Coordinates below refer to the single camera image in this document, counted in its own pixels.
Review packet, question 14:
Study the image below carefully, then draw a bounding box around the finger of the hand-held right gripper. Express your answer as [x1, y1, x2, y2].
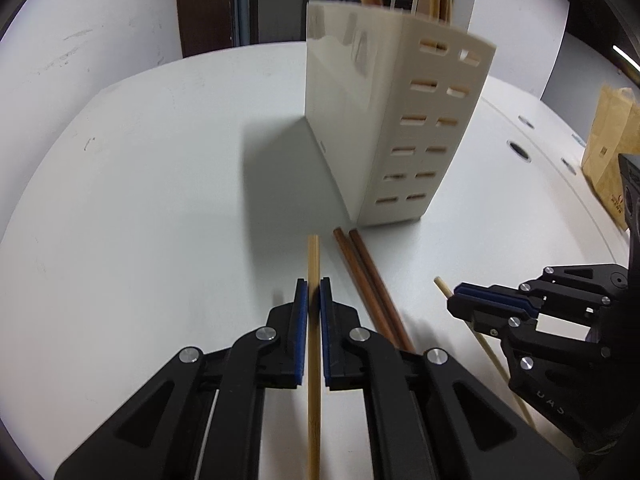
[454, 262, 630, 307]
[447, 294, 608, 386]

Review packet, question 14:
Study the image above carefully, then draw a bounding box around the black case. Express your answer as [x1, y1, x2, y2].
[617, 152, 640, 261]

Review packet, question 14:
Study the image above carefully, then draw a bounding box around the dark wooden door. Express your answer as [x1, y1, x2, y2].
[176, 0, 236, 58]

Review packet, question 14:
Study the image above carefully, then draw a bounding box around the brown paper bag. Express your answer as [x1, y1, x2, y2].
[580, 85, 640, 233]

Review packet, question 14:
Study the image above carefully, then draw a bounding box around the white slotted utensil holder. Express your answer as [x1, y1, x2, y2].
[304, 1, 498, 226]

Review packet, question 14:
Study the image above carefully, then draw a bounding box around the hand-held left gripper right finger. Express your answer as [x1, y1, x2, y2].
[320, 277, 581, 480]

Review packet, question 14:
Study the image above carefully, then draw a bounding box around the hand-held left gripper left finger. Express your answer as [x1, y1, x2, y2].
[54, 278, 307, 480]

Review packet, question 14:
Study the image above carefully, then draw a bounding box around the light bamboo chopstick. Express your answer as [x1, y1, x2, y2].
[306, 234, 323, 480]
[433, 276, 537, 431]

